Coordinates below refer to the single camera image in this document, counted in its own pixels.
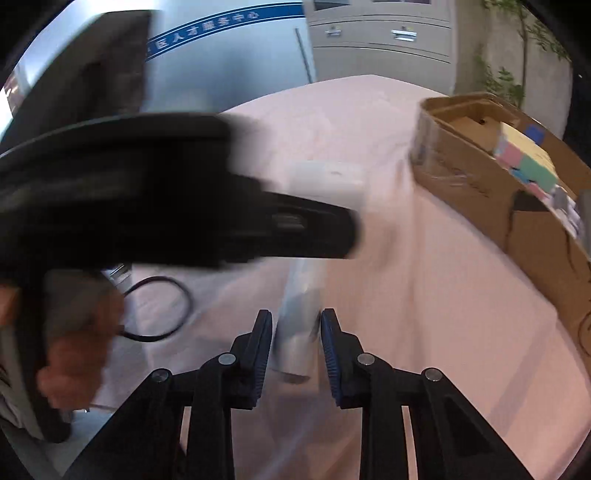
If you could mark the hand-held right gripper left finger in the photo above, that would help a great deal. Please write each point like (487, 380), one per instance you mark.
(264, 350)

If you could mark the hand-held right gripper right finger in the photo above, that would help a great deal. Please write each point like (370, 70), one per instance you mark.
(328, 355)

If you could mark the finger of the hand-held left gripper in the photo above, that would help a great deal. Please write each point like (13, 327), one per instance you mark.
(314, 230)

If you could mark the silver metal cup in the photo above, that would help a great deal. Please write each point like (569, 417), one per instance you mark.
(300, 323)

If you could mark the cardboard box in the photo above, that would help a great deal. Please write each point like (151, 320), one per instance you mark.
(471, 184)

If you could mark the person's left hand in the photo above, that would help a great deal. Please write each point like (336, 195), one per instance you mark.
(78, 360)

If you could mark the pink tablecloth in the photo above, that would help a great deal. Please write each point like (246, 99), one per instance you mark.
(415, 300)

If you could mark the grey metal cabinet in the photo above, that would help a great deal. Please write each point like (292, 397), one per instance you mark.
(383, 55)

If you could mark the pastel checkered box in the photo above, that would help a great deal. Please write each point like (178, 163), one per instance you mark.
(526, 161)

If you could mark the small blue box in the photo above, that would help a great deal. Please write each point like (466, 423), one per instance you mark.
(535, 133)

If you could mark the thin-stemmed green plant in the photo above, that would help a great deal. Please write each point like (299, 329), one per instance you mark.
(505, 81)

